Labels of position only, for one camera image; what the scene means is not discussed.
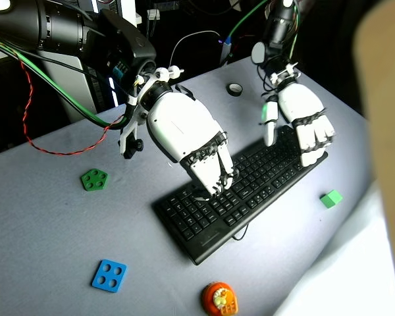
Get orange toy cake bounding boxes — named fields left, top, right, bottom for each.
left=201, top=281, right=238, bottom=316

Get grey table cloth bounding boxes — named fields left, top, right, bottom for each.
left=0, top=55, right=378, bottom=316

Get green cable behind table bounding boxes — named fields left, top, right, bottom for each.
left=228, top=0, right=271, bottom=41

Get blue square block four holes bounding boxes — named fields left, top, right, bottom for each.
left=91, top=259, right=128, bottom=294

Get red and black twisted cable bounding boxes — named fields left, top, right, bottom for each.
left=19, top=61, right=128, bottom=156

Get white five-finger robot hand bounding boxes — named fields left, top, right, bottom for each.
left=146, top=84, right=235, bottom=202
left=261, top=80, right=336, bottom=168

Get green pentagon block with holes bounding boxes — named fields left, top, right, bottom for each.
left=80, top=168, right=109, bottom=192

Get thin white cable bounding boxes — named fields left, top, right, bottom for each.
left=169, top=30, right=222, bottom=72

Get black keyboard cable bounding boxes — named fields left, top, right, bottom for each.
left=232, top=223, right=251, bottom=242

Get beige blurred panel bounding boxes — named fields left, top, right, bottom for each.
left=352, top=0, right=395, bottom=316

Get green cube block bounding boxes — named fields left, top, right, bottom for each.
left=319, top=190, right=344, bottom=209

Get white adapter with blue plug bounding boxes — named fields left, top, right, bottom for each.
left=219, top=37, right=234, bottom=65

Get white sheet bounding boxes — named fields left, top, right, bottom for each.
left=273, top=180, right=395, bottom=316

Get green cable along arm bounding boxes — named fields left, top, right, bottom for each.
left=0, top=36, right=129, bottom=128

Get black computer keyboard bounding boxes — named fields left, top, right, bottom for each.
left=151, top=124, right=329, bottom=266

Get black tape roll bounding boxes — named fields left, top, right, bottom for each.
left=226, top=82, right=244, bottom=97

